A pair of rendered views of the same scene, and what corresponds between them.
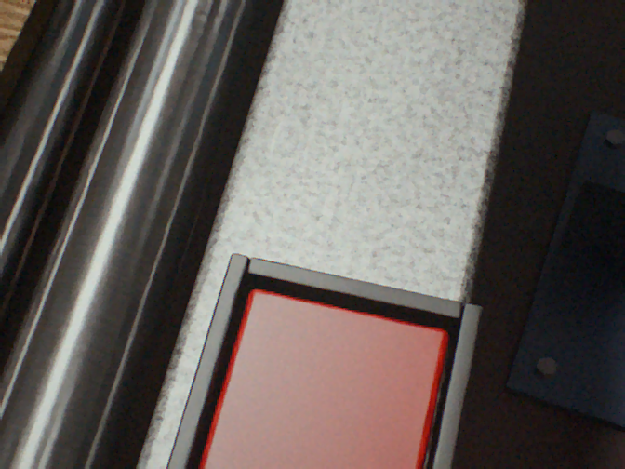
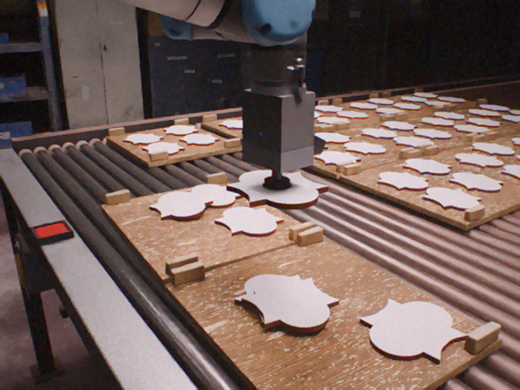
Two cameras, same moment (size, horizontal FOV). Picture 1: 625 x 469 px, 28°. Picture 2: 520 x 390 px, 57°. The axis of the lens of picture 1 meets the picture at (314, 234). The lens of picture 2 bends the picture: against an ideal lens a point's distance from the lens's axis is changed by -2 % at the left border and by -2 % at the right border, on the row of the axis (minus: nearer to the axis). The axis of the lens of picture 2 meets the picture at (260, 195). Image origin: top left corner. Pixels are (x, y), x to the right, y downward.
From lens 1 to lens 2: 119 cm
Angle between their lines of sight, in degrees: 90
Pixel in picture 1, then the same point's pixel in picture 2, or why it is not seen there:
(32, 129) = (114, 235)
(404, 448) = (39, 231)
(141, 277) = (86, 233)
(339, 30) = (82, 257)
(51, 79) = (118, 238)
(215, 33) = (100, 249)
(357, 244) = (60, 245)
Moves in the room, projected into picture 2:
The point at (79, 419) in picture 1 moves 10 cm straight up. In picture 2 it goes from (81, 224) to (75, 184)
